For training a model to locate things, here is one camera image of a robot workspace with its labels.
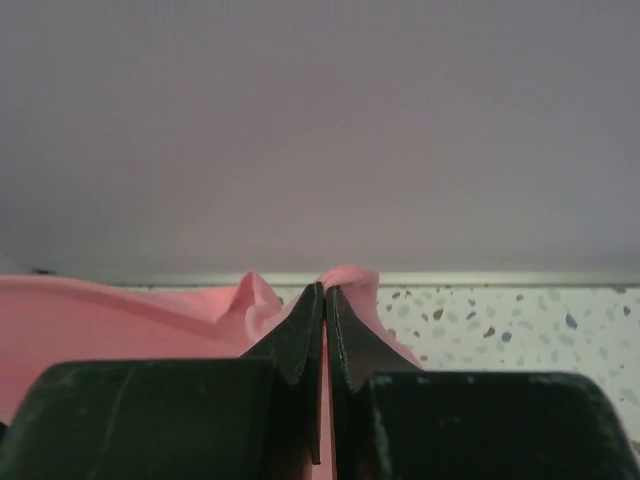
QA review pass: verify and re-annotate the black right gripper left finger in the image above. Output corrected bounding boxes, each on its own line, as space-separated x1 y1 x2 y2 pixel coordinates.
1 283 324 479

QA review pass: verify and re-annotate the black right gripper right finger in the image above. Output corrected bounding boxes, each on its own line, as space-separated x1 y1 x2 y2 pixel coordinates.
325 287 639 479

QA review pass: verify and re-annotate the pink t-shirt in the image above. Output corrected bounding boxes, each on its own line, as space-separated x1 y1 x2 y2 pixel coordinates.
1 266 419 479

